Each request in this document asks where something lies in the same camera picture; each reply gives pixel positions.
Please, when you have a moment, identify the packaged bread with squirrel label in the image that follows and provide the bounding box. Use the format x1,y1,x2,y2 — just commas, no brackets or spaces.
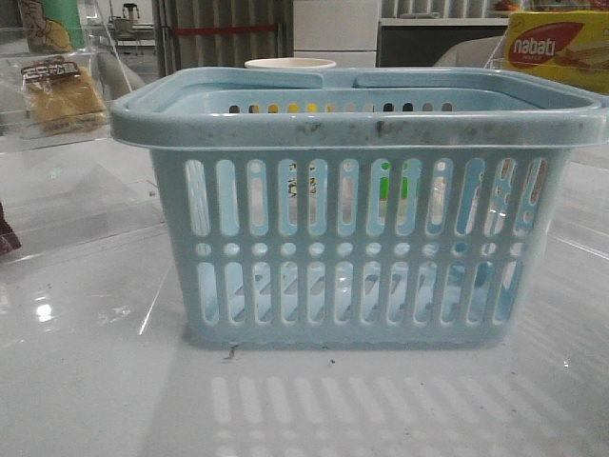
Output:
21,55,107,138

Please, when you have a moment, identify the yellow nabati wafer box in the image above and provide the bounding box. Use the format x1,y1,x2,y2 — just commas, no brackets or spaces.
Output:
503,10,608,94

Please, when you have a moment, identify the dark red snack bag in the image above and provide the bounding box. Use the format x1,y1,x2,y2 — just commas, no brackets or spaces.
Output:
0,204,22,255

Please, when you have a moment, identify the fruit plate on counter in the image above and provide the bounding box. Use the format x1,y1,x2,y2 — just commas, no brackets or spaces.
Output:
491,0,521,14

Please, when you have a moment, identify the white cabinet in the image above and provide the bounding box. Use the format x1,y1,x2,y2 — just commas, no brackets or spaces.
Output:
293,1,382,68

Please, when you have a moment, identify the green cartoon drink bottle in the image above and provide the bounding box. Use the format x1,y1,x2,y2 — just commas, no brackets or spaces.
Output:
18,0,84,53

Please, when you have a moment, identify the clear acrylic left shelf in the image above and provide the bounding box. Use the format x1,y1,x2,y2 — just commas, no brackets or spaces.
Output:
1,1,163,265

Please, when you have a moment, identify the red barrier belt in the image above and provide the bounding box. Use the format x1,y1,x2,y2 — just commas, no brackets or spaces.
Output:
170,24,280,36

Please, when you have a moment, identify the light blue plastic basket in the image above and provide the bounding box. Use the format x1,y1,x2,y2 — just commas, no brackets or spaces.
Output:
110,68,608,347

